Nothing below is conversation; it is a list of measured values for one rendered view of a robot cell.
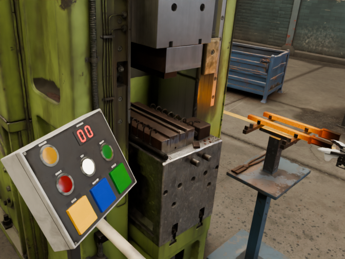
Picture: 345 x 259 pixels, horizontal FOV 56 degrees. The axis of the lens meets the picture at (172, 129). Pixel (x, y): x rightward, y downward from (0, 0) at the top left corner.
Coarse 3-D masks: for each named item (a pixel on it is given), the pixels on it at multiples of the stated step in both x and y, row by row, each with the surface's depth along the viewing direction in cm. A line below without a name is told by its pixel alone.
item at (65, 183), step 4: (64, 176) 85; (60, 180) 84; (64, 180) 85; (68, 180) 86; (60, 184) 83; (64, 184) 84; (68, 184) 85; (60, 188) 83; (64, 188) 84; (68, 188) 85
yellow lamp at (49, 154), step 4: (48, 148) 83; (44, 152) 82; (48, 152) 83; (52, 152) 84; (44, 156) 82; (48, 156) 83; (52, 156) 84; (56, 156) 85; (48, 160) 82; (52, 160) 83
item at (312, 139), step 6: (252, 120) 178; (264, 120) 174; (270, 126) 171; (276, 126) 168; (282, 126) 167; (288, 132) 164; (294, 132) 162; (300, 132) 162; (300, 138) 160; (306, 138) 158; (312, 138) 156; (318, 138) 156; (318, 144) 155; (324, 144) 153; (330, 144) 150
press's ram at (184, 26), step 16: (144, 0) 115; (160, 0) 110; (176, 0) 115; (192, 0) 120; (208, 0) 126; (144, 16) 117; (160, 16) 113; (176, 16) 118; (192, 16) 123; (208, 16) 129; (144, 32) 119; (160, 32) 115; (176, 32) 120; (192, 32) 126; (208, 32) 132
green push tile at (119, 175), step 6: (114, 168) 103; (120, 168) 104; (114, 174) 101; (120, 174) 103; (126, 174) 106; (114, 180) 100; (120, 180) 103; (126, 180) 105; (120, 186) 102; (126, 186) 104; (120, 192) 101
